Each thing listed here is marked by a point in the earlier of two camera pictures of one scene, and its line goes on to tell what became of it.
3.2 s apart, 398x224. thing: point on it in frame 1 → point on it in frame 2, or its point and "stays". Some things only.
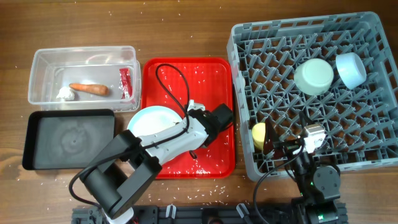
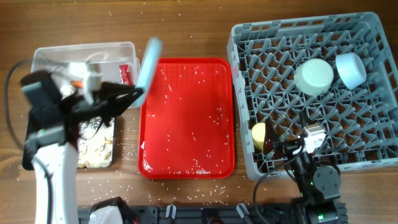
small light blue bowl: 351,70 stays
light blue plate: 152,119 → 150,63
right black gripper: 288,144 stays
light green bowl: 314,76 stays
